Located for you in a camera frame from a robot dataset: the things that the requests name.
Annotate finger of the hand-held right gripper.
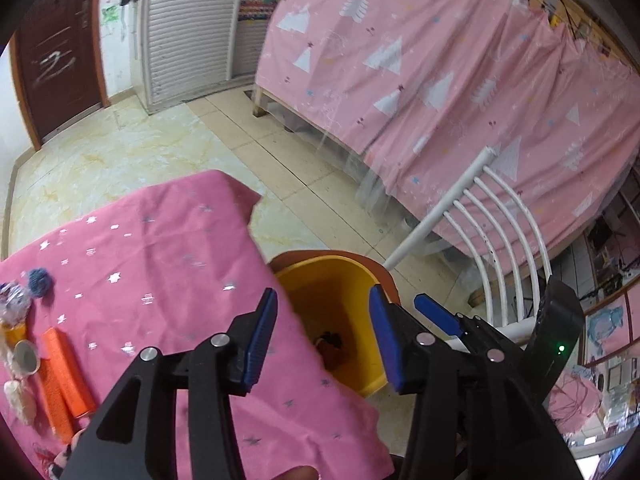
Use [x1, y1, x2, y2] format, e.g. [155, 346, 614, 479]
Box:
[414, 295, 526, 361]

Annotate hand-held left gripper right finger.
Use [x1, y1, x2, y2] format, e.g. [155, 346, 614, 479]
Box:
[368, 284, 586, 480]

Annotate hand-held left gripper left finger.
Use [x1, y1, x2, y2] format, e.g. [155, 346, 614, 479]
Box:
[59, 288, 279, 480]

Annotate yellow plastic bin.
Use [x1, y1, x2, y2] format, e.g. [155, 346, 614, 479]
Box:
[275, 255, 391, 398]

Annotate orange rectangular block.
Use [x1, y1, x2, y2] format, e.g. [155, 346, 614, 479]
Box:
[42, 327, 97, 417]

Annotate orange foam net sleeve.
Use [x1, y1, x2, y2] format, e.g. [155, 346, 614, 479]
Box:
[37, 357, 76, 443]

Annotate blue knitted ball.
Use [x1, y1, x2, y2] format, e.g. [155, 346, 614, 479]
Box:
[27, 268, 53, 298]

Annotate clear printed plastic wrapper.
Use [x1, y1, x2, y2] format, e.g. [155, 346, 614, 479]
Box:
[0, 282, 33, 331]

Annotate person's left hand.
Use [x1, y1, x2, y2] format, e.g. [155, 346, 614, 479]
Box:
[270, 465, 321, 480]

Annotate pink cloth bundle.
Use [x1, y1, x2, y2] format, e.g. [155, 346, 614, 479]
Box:
[547, 367, 603, 433]

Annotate white metal chair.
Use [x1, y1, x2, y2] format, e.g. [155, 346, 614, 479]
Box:
[269, 145, 553, 356]

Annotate pink star-print tablecloth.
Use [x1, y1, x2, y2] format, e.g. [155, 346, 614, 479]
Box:
[0, 170, 396, 480]

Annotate pink tree-print bed sheet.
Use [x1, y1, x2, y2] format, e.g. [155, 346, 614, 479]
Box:
[255, 0, 636, 281]

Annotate white louvered wardrobe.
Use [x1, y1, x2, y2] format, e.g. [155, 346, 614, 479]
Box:
[135, 0, 273, 116]

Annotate dark brown door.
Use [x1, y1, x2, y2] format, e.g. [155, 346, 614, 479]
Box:
[10, 0, 108, 148]

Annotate wooden bed frame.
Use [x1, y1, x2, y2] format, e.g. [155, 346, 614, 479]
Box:
[251, 82, 301, 126]

